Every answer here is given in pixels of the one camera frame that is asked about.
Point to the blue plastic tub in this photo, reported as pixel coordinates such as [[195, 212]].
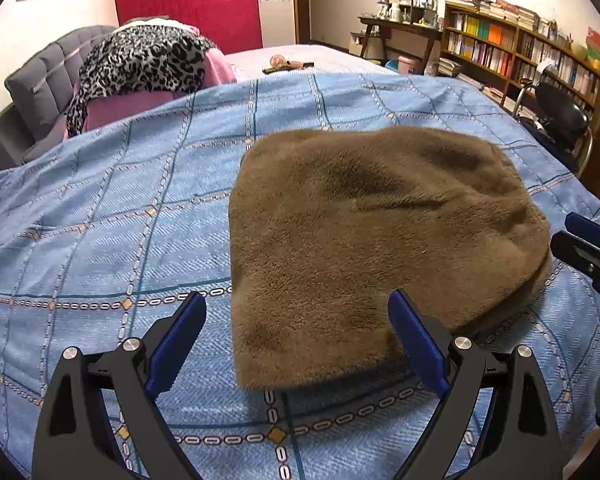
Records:
[[391, 66]]

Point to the white pillow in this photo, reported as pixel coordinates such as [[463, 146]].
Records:
[[150, 22]]

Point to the brown wooden door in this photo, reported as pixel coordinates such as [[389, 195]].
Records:
[[302, 0]]

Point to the pink round object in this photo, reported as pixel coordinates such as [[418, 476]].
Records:
[[281, 61]]

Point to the black chair with metal frame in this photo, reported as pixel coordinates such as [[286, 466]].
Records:
[[560, 105]]

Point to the wooden bookshelf with books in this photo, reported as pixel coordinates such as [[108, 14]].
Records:
[[495, 45]]

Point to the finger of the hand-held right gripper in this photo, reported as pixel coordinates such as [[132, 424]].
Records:
[[580, 255], [580, 222]]

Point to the white jug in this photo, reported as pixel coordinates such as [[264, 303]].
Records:
[[395, 11]]

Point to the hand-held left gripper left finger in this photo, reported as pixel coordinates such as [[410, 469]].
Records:
[[177, 345]]

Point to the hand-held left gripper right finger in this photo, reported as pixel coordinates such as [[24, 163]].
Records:
[[415, 340]]

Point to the blue patterned blanket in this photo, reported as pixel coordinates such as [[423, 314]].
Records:
[[130, 240]]

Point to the pale pink bed sheet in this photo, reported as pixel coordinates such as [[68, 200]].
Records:
[[330, 60]]

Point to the leopard print cloth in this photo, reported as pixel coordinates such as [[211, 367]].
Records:
[[145, 60]]

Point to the pink pillow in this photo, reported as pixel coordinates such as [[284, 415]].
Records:
[[120, 107]]

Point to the brown fluffy towel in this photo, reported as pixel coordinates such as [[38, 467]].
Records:
[[380, 230]]

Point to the stack of books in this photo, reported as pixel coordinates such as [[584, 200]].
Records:
[[449, 67]]

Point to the wooden desk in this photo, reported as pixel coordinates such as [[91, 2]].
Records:
[[405, 25]]

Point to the grey tufted headboard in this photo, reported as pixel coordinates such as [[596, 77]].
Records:
[[35, 90]]

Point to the pink plastic bin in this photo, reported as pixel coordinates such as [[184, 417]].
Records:
[[410, 65]]

